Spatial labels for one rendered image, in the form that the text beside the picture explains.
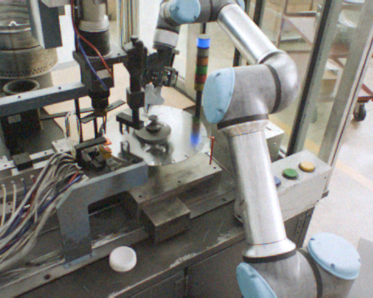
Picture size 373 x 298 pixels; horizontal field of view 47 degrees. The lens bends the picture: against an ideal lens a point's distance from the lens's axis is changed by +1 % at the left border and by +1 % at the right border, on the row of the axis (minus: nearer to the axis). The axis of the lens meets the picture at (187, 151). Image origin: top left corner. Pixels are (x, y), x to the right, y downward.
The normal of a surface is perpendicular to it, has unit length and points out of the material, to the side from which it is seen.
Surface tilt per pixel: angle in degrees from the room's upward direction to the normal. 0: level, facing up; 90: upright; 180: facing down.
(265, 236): 54
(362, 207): 0
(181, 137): 0
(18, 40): 90
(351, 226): 0
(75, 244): 90
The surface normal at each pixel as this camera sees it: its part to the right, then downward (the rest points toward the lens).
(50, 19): 0.55, 0.51
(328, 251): 0.18, -0.82
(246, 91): 0.25, -0.07
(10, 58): 0.17, 0.59
